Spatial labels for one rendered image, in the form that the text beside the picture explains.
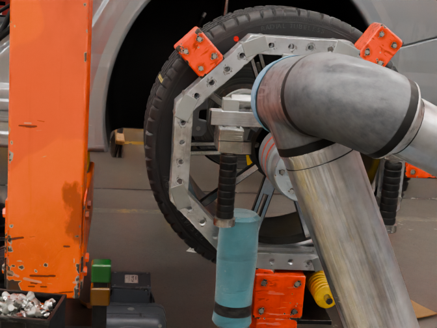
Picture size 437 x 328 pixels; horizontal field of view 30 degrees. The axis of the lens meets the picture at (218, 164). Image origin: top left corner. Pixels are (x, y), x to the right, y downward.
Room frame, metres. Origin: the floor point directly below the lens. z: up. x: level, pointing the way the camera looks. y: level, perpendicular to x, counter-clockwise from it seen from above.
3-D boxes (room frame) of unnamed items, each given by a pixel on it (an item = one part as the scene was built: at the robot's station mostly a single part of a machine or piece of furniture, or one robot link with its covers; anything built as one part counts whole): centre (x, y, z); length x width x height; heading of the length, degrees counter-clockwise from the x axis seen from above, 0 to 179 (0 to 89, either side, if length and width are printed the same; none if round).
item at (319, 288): (1.96, -0.27, 0.51); 0.29 x 0.06 x 0.06; 7
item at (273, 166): (1.78, -0.17, 0.85); 0.21 x 0.14 x 0.14; 7
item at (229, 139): (1.62, -0.02, 0.93); 0.09 x 0.05 x 0.05; 7
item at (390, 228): (1.63, -0.36, 0.83); 0.04 x 0.04 x 0.16
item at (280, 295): (1.89, -0.16, 0.48); 0.16 x 0.12 x 0.17; 7
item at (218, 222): (1.59, -0.02, 0.83); 0.04 x 0.04 x 0.16
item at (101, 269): (1.57, 0.22, 0.64); 0.04 x 0.04 x 0.04; 7
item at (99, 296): (1.57, 0.22, 0.59); 0.04 x 0.04 x 0.04; 7
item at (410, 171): (1.89, -0.47, 0.85); 0.09 x 0.08 x 0.07; 97
